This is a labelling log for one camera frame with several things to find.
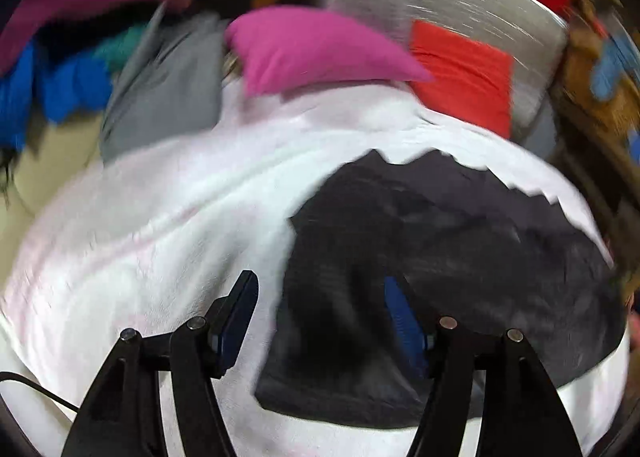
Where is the cream sofa cushion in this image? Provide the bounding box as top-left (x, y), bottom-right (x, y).
top-left (1, 112), bottom-right (103, 279)

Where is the grey folded garment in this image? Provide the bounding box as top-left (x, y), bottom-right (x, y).
top-left (100, 6), bottom-right (226, 164)

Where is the magenta pillow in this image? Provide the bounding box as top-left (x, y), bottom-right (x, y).
top-left (226, 6), bottom-right (432, 96)

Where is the black cable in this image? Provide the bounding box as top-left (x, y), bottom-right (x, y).
top-left (0, 369), bottom-right (82, 413)

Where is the white pink bed blanket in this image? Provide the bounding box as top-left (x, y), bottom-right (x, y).
top-left (1, 82), bottom-right (599, 456)

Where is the black quilted jacket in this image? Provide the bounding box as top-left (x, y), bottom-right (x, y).
top-left (255, 152), bottom-right (625, 429)

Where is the light blue cloth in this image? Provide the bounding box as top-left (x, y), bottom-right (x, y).
top-left (590, 34), bottom-right (639, 102)

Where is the silver foil insulation mat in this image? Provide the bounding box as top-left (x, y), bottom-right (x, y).
top-left (322, 0), bottom-right (567, 143)

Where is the teal garment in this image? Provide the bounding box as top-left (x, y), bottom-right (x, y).
top-left (92, 24), bottom-right (146, 74)

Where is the blue garment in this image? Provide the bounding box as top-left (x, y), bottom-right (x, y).
top-left (1, 41), bottom-right (112, 152)

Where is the red cushion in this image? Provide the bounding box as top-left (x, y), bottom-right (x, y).
top-left (410, 21), bottom-right (514, 139)

